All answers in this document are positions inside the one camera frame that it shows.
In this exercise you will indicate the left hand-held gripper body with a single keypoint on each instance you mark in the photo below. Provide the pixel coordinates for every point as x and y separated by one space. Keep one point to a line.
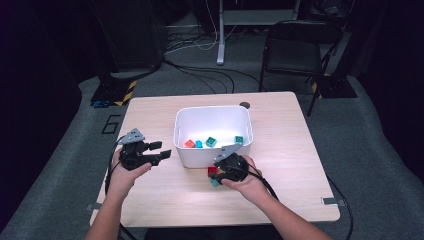
135 156

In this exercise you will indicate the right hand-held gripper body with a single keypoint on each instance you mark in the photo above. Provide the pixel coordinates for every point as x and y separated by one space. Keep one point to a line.
233 168

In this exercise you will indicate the small orange toy brick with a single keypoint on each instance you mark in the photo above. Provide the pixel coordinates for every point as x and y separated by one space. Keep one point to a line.
219 172

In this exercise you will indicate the small teal toy brick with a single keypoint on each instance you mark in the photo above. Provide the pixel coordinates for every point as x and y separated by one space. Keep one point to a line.
214 183

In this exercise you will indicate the red toy brick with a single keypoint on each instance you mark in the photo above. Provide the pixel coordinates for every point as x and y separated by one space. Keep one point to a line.
212 171

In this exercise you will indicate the white plastic bin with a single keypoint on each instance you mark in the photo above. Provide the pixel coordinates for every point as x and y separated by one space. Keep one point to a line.
196 160

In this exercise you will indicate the long turquoise toy brick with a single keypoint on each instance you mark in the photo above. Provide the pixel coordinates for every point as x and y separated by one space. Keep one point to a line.
210 141

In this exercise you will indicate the salmon pink toy brick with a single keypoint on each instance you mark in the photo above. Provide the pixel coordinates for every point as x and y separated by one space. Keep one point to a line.
189 144

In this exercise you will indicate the small light blue toy brick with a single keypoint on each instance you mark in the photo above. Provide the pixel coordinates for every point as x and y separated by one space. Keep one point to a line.
199 144

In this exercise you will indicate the person's right hand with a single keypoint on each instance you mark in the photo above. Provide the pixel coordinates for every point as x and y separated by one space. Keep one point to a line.
251 186

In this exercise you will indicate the person's left hand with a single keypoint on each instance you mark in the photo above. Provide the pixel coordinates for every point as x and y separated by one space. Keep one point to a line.
123 181

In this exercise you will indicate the person's dark pants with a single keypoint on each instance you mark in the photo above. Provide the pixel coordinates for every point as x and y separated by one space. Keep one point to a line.
216 233

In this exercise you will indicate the small blue object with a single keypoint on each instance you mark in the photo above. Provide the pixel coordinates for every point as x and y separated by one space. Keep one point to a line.
100 104

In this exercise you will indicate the dark round table grommet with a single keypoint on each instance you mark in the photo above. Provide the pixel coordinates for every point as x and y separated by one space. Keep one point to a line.
244 105

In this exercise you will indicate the grey tape strip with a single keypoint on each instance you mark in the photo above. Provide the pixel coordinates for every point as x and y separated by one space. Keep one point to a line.
91 207
331 201

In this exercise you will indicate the black stand base yellow stripes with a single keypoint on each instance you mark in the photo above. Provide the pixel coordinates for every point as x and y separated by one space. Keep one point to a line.
111 91

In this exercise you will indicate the dark curtain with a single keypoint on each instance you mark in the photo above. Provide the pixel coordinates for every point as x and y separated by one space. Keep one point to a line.
400 100
33 100

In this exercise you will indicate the black folding chair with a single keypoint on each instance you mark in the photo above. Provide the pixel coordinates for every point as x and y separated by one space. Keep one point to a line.
290 53

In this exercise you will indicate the white desk frame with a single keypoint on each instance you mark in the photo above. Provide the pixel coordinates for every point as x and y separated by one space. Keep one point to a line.
220 40

